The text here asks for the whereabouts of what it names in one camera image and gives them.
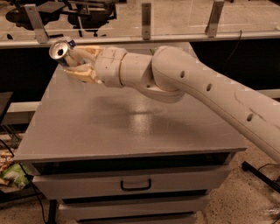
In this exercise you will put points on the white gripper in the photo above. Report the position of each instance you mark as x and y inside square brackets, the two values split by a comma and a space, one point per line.
[108, 66]

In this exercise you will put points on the silver redbull can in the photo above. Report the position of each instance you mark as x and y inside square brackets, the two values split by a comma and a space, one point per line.
[65, 53]

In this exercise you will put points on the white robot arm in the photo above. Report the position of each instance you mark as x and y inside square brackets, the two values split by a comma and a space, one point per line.
[169, 73]

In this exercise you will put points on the black office chair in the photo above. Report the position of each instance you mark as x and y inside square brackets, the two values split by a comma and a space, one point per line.
[89, 15]

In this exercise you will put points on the grey drawer cabinet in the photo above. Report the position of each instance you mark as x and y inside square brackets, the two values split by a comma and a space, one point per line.
[84, 139]

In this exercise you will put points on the snack bags on floor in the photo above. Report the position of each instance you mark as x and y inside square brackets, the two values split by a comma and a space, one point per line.
[12, 173]

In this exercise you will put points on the black stand leg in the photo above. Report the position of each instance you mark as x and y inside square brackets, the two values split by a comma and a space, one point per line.
[275, 185]

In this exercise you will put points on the left metal bracket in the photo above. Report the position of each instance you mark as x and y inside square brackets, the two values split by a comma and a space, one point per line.
[36, 23]

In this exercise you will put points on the metal bracket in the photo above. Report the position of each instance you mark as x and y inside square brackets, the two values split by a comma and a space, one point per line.
[214, 19]
[36, 23]
[146, 21]

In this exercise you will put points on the middle metal bracket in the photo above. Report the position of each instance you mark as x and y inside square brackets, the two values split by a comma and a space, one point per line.
[146, 21]

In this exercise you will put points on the right metal bracket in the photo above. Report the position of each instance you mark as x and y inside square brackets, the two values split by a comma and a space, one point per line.
[214, 19]

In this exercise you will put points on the black drawer handle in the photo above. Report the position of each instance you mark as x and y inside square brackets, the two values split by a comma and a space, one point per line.
[135, 186]

